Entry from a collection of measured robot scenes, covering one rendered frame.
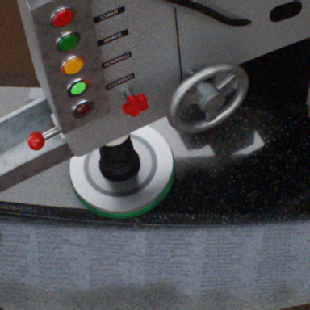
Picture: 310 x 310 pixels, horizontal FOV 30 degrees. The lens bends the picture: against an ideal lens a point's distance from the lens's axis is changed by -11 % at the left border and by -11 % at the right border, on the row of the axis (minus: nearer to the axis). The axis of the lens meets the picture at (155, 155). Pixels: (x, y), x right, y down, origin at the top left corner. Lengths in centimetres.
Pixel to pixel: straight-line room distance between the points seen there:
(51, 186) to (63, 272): 21
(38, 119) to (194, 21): 39
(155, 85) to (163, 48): 8
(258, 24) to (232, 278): 61
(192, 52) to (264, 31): 15
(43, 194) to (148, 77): 50
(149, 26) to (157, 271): 65
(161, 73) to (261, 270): 57
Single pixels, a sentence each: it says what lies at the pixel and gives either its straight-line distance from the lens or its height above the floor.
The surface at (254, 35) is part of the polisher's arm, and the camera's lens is 103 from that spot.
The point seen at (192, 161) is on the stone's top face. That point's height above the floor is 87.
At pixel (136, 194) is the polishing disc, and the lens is 126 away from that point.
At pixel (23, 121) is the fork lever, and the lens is 115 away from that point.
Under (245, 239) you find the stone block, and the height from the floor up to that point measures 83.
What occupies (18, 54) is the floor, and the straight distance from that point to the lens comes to 289.
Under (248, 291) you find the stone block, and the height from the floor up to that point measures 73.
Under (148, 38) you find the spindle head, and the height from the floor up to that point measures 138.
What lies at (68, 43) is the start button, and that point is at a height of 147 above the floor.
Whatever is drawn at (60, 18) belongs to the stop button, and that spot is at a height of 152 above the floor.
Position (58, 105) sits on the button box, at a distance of 87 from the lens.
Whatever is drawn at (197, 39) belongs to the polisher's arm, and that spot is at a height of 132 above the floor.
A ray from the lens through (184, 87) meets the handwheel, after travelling 92.
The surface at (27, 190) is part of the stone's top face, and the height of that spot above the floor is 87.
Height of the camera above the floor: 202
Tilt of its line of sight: 57 degrees down
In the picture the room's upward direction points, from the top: 8 degrees counter-clockwise
